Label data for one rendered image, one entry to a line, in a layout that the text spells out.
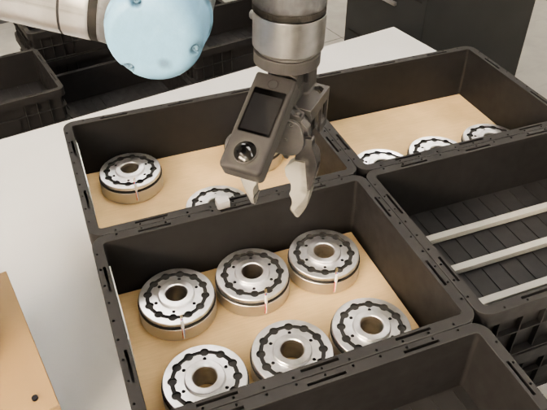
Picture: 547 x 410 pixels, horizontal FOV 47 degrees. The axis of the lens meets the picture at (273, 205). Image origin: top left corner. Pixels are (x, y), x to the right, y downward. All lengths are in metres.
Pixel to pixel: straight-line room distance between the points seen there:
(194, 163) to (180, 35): 0.67
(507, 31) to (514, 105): 1.55
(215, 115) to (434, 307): 0.54
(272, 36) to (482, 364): 0.43
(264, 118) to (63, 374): 0.54
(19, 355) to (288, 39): 0.56
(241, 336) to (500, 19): 2.09
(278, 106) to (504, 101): 0.70
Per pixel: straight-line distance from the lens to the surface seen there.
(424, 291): 0.84
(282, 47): 0.64
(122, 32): 0.49
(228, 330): 0.86
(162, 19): 0.48
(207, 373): 0.79
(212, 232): 0.89
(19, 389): 0.90
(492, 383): 0.78
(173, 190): 1.08
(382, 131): 1.23
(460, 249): 1.01
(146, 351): 0.85
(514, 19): 2.80
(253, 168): 0.63
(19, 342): 0.95
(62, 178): 1.38
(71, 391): 1.00
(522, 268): 1.01
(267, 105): 0.66
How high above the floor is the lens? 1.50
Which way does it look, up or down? 40 degrees down
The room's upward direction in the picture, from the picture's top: straight up
